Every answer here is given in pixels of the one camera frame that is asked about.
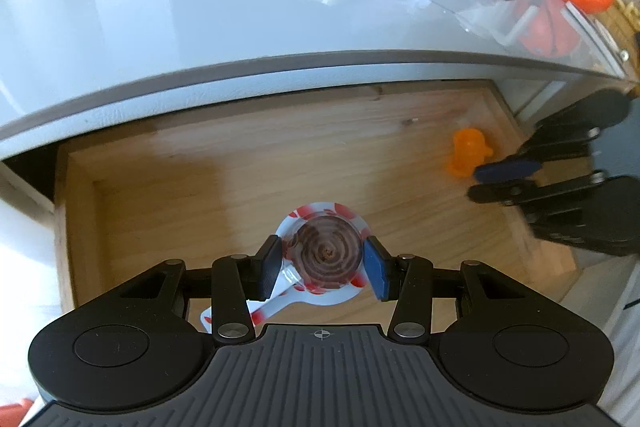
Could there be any swirl lollipop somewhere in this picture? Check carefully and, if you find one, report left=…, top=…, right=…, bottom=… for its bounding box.
left=200, top=202, right=371, bottom=336

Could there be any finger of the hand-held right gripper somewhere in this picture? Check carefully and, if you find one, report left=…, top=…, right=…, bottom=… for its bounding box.
left=467, top=172, right=607, bottom=208
left=474, top=99, right=601, bottom=182

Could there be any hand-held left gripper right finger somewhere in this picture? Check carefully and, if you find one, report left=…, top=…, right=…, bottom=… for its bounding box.
left=363, top=236, right=523, bottom=342

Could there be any small orange figure toy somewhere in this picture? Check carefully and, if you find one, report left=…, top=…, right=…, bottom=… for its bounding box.
left=446, top=128, right=494, bottom=180

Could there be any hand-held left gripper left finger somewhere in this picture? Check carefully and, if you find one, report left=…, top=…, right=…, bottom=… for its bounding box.
left=120, top=234, right=284, bottom=342

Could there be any wooden drawer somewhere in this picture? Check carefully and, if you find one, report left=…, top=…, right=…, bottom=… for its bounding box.
left=50, top=79, right=583, bottom=310

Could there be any red object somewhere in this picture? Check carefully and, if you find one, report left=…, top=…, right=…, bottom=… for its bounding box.
left=0, top=399, right=36, bottom=427

